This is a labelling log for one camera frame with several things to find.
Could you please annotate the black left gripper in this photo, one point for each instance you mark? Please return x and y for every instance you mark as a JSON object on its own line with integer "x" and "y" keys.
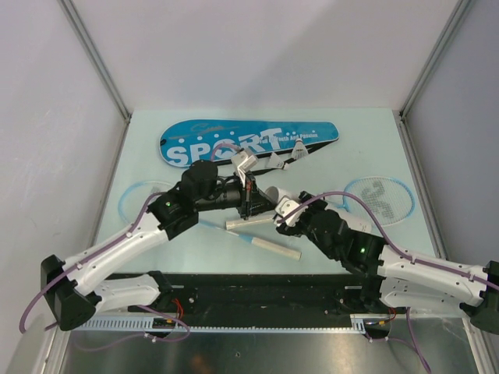
{"x": 254, "y": 201}

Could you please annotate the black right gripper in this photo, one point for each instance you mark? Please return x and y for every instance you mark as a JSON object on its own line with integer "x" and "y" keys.
{"x": 316, "y": 205}

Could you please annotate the white shuttlecock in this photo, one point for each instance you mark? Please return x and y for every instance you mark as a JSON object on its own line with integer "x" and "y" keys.
{"x": 275, "y": 162}
{"x": 299, "y": 150}

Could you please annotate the white cardboard shuttlecock tube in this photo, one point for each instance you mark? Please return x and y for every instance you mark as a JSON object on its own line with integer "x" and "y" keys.
{"x": 353, "y": 222}

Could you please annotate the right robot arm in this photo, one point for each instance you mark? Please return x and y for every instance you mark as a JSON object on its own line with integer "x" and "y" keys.
{"x": 395, "y": 277}

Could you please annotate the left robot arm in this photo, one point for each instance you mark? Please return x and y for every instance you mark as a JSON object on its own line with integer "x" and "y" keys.
{"x": 77, "y": 288}

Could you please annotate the blue racket left side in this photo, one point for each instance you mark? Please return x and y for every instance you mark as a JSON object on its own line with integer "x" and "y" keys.
{"x": 133, "y": 197}

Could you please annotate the blue racket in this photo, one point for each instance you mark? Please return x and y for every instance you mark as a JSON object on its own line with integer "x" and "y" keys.
{"x": 133, "y": 197}
{"x": 390, "y": 200}

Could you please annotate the blue racket right side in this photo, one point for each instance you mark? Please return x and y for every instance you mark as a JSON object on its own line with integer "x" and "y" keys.
{"x": 390, "y": 200}

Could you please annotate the white shuttlecock on bag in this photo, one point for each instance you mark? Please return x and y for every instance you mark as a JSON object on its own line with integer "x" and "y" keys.
{"x": 299, "y": 150}

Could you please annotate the blue sport racket bag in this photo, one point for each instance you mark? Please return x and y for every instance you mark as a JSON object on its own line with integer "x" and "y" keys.
{"x": 191, "y": 140}

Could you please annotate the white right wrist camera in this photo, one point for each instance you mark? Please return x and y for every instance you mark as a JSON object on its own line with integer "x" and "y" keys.
{"x": 287, "y": 212}

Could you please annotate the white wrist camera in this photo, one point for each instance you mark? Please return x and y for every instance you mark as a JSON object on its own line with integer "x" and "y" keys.
{"x": 287, "y": 212}
{"x": 242, "y": 162}

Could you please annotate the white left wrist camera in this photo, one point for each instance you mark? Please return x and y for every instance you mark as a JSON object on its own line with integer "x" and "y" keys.
{"x": 242, "y": 162}

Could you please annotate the white slotted cable duct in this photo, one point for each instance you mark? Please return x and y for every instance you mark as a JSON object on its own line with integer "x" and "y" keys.
{"x": 315, "y": 322}

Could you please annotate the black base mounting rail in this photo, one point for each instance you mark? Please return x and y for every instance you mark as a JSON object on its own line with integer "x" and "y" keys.
{"x": 241, "y": 294}

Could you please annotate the aluminium frame post right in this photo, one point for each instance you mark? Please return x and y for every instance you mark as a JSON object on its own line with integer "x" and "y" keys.
{"x": 443, "y": 43}

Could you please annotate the aluminium frame post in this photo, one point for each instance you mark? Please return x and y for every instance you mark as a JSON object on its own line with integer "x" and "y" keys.
{"x": 443, "y": 43}
{"x": 83, "y": 35}

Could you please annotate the aluminium frame post left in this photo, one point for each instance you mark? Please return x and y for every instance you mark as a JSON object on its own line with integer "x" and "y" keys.
{"x": 83, "y": 35}

